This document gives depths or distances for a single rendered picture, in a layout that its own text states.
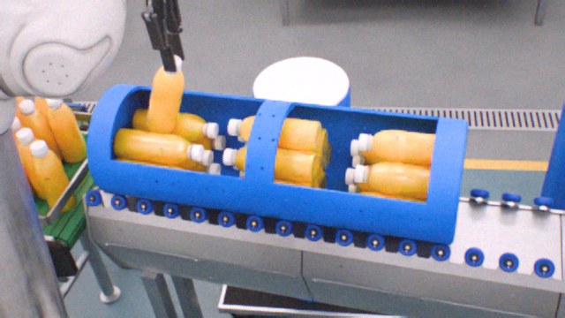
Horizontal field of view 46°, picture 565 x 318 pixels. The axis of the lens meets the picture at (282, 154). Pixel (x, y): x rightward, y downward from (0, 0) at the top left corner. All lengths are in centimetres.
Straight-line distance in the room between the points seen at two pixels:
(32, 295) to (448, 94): 286
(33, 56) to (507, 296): 120
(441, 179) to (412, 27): 276
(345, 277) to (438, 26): 268
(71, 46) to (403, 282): 109
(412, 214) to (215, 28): 298
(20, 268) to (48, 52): 35
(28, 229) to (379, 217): 77
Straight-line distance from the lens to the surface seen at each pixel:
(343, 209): 147
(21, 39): 80
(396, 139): 149
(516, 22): 423
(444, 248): 158
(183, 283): 227
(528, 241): 169
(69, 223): 188
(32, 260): 101
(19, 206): 97
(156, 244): 181
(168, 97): 158
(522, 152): 331
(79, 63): 79
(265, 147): 148
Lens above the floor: 218
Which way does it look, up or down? 42 degrees down
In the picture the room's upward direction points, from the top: 7 degrees counter-clockwise
